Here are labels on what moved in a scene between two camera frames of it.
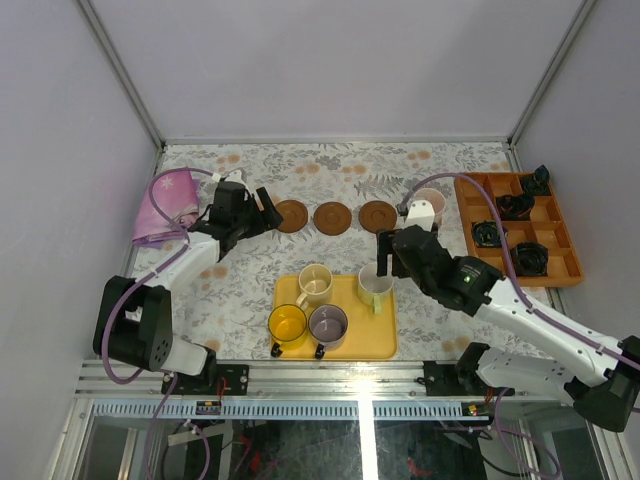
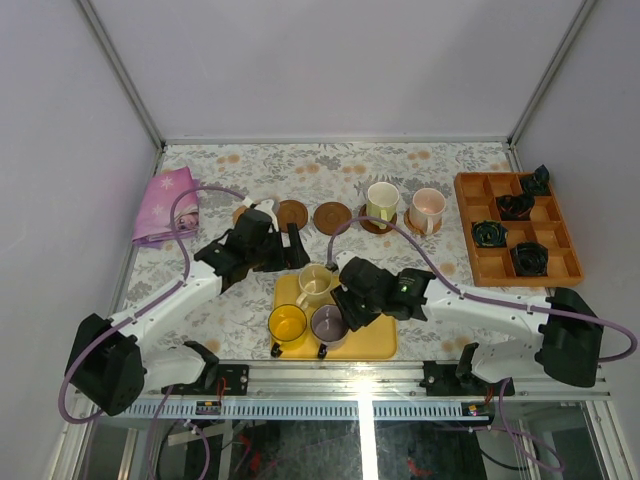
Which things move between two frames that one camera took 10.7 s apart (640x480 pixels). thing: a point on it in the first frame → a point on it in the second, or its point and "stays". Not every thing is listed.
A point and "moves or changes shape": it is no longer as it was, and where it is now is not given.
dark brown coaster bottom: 377,215 stays
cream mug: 316,283 stays
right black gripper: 383,249 → 342,296
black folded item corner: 538,182 stays
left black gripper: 255,216 → 279,248
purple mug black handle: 328,327 stays
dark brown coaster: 332,218 stays
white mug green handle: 373,289 moves or changes shape
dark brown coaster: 294,215 stays
